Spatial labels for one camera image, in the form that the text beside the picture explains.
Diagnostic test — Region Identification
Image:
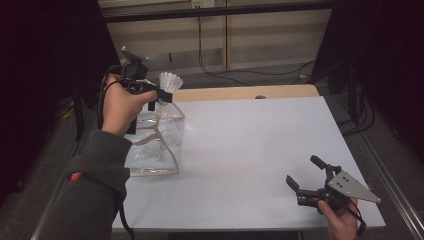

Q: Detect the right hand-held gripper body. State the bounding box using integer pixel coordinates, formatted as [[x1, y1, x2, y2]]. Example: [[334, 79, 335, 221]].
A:
[[296, 164, 382, 214]]

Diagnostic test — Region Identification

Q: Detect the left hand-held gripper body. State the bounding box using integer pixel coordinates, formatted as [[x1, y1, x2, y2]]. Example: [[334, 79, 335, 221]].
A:
[[119, 45, 158, 98]]

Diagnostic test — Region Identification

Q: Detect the clear plastic bag beige trim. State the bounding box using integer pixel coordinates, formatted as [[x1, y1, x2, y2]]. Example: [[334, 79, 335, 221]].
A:
[[123, 78, 186, 178]]

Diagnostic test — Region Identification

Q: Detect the person's right hand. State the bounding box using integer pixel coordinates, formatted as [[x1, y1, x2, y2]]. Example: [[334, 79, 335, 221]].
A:
[[316, 197, 361, 240]]

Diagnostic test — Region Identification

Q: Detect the person's left hand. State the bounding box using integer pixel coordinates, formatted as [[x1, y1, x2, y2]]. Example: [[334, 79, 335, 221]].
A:
[[100, 73, 158, 138]]

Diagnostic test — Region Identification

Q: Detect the white table sheet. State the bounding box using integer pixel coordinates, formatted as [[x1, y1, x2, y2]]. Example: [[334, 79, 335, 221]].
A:
[[112, 95, 387, 231]]

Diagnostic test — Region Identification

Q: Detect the black horizontal bar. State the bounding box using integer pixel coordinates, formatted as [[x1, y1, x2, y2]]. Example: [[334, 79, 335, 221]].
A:
[[101, 1, 334, 24]]

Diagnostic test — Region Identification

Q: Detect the black metal stand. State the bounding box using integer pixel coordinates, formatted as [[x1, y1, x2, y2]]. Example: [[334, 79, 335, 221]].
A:
[[71, 78, 101, 141]]

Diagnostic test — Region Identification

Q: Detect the black curtain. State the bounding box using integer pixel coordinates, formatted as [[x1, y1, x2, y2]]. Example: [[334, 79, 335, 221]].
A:
[[313, 0, 424, 161], [0, 0, 126, 208]]

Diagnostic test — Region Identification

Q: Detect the beige wooden cabinet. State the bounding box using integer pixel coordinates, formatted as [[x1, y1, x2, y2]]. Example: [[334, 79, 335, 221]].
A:
[[98, 0, 334, 80]]

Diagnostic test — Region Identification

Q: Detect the right hand-held gripper black cable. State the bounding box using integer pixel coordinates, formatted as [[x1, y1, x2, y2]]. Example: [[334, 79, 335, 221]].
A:
[[334, 196, 368, 238]]

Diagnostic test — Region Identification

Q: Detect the hand-held gripper black cable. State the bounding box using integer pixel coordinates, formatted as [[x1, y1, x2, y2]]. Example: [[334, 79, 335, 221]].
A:
[[96, 64, 137, 240], [334, 196, 368, 238]]

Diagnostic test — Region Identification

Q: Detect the metal floor rail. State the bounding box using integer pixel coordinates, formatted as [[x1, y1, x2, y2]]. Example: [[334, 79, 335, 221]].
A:
[[328, 94, 424, 240], [30, 109, 98, 240]]

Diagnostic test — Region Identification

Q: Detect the long black floor cable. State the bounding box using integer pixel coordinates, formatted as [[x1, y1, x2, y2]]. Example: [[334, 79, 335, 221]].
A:
[[197, 16, 316, 87]]

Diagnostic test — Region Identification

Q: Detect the black cable bundle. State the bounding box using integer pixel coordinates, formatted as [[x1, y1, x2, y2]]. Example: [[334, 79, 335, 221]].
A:
[[336, 81, 376, 137]]

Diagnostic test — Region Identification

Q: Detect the white wall outlet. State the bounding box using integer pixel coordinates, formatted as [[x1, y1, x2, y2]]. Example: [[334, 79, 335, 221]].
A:
[[190, 0, 216, 10]]

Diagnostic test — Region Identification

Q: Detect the left hand-held gripper black cable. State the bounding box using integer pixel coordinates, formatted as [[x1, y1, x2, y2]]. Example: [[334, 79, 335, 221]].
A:
[[96, 64, 137, 240]]

